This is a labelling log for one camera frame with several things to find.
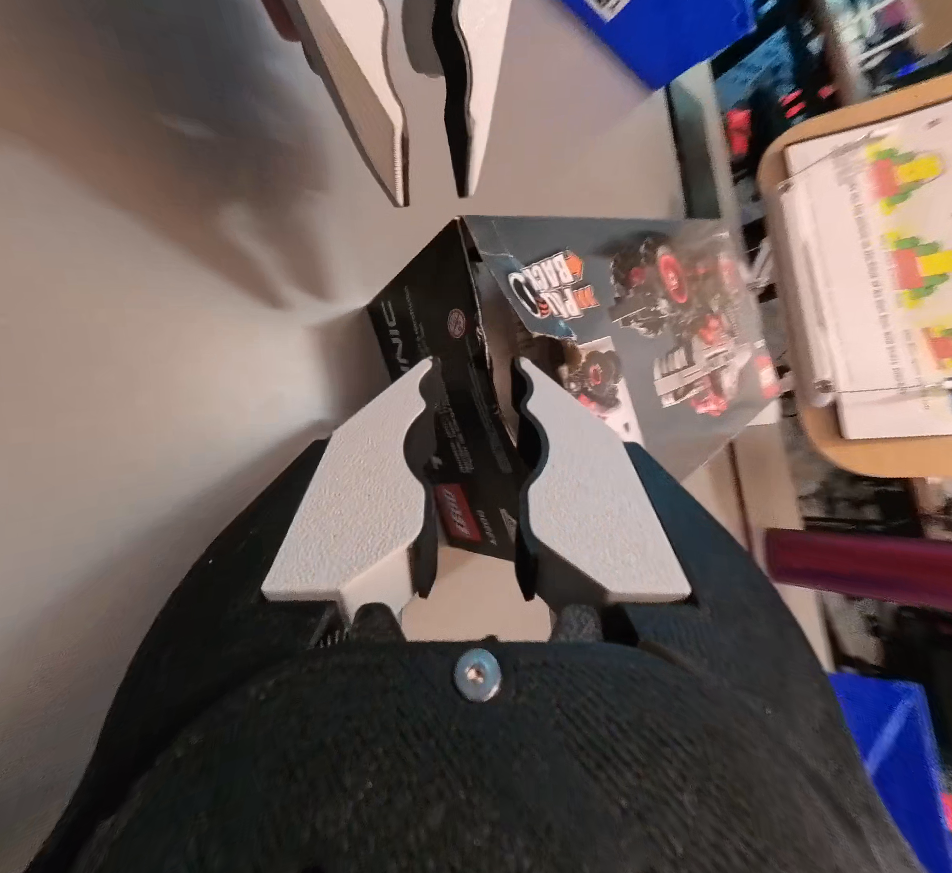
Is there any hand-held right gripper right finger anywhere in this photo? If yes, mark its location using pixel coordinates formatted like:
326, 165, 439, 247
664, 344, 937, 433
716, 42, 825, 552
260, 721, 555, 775
512, 357, 694, 614

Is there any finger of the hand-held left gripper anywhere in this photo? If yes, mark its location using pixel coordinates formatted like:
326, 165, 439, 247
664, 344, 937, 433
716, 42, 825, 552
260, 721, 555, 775
411, 0, 519, 200
274, 0, 412, 209

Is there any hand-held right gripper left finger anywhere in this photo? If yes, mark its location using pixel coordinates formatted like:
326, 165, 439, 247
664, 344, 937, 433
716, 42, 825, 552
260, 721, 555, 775
260, 357, 441, 615

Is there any black toy truck set box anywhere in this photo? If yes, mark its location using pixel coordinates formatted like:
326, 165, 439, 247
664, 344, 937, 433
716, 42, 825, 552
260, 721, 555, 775
366, 215, 783, 563

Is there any blue plastic bin with tag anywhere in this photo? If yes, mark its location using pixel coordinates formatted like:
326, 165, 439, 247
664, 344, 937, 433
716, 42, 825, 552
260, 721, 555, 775
521, 0, 758, 91

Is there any maroon cylinder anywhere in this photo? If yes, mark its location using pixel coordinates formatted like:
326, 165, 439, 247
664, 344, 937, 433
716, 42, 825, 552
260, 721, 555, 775
765, 525, 952, 612

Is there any wooden clipboard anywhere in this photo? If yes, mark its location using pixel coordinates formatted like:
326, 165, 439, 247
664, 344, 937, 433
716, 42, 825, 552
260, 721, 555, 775
757, 73, 952, 480

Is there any printed instruction sheet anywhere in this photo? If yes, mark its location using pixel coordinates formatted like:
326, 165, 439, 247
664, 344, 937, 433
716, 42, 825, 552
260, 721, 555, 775
782, 95, 952, 441

